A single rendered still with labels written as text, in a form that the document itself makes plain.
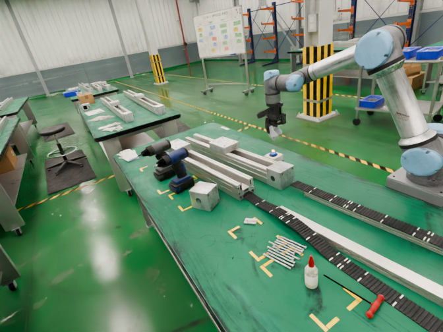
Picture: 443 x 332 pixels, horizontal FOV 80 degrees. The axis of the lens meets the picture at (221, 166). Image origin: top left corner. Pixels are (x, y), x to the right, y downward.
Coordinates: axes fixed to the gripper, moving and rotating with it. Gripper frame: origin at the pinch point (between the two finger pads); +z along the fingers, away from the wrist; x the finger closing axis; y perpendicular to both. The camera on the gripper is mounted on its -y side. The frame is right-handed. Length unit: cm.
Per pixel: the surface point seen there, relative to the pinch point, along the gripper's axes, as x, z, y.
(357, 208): -13, 13, 56
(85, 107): -37, 11, -330
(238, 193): -37.6, 11.5, 12.7
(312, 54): 261, -4, -165
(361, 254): -34, 13, 68
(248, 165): -18.8, 8.9, -0.3
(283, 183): -16.5, 13.1, 21.4
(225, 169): -30.6, 8.2, -5.7
